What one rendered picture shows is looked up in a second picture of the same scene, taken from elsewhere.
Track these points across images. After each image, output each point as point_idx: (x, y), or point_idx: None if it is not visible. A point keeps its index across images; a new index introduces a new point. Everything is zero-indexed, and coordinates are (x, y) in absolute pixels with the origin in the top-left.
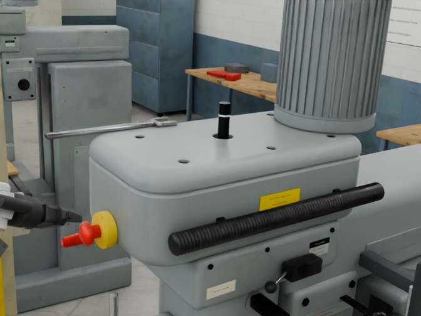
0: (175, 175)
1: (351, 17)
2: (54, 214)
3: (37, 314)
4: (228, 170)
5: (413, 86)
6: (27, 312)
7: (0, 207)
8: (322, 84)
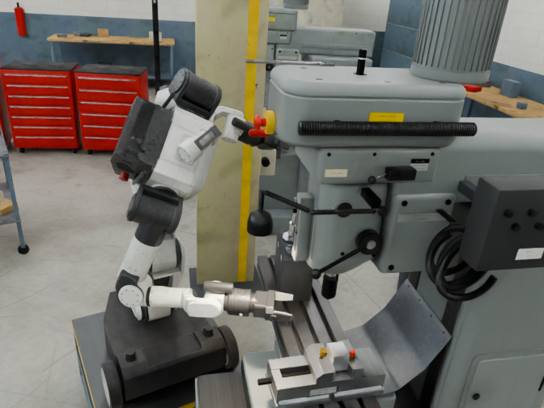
0: (307, 83)
1: None
2: (270, 140)
3: (274, 238)
4: (346, 88)
5: None
6: (269, 235)
7: (234, 125)
8: (441, 42)
